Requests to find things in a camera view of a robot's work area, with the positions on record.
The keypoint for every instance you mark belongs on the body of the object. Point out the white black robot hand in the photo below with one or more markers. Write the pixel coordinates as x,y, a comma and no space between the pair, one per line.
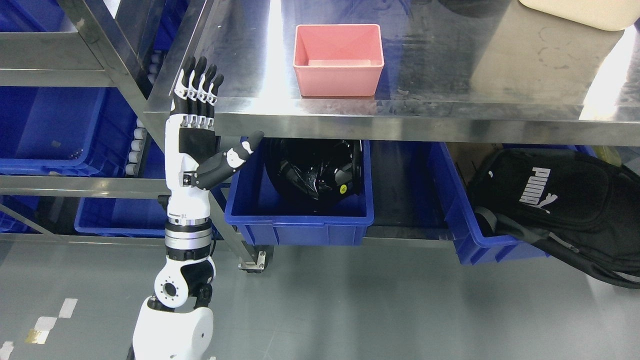
195,96

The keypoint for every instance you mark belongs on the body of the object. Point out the pink plastic storage box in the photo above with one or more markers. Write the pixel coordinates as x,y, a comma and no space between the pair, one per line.
338,60

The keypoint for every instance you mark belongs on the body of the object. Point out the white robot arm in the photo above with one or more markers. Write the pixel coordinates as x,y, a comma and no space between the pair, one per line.
176,321

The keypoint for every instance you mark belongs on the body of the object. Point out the stainless steel shelf rack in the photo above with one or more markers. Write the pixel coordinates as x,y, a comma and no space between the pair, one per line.
96,49

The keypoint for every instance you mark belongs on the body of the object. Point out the blue bin lower shelf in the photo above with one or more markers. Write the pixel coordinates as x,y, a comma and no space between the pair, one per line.
121,217

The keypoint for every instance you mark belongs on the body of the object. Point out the blue bin shelf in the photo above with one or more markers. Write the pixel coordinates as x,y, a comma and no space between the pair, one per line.
84,132
121,217

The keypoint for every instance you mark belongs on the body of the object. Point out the blue bin upper shelf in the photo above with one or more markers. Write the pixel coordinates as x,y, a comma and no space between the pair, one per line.
84,132

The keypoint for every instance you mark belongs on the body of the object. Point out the black helmet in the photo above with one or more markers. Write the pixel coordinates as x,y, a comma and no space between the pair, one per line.
319,172

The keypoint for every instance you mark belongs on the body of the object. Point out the blue bin under table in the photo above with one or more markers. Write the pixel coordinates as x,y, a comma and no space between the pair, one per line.
264,217

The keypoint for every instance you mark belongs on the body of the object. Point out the stainless steel work table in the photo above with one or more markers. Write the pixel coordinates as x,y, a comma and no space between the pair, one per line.
455,71

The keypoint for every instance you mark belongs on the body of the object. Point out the blue bin with bag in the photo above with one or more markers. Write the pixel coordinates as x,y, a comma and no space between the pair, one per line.
451,166

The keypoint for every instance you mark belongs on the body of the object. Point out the black Puma bag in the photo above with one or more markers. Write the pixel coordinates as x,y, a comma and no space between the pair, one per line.
572,206

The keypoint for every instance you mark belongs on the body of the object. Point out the beige tray on table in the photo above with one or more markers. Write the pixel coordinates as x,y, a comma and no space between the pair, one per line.
607,15

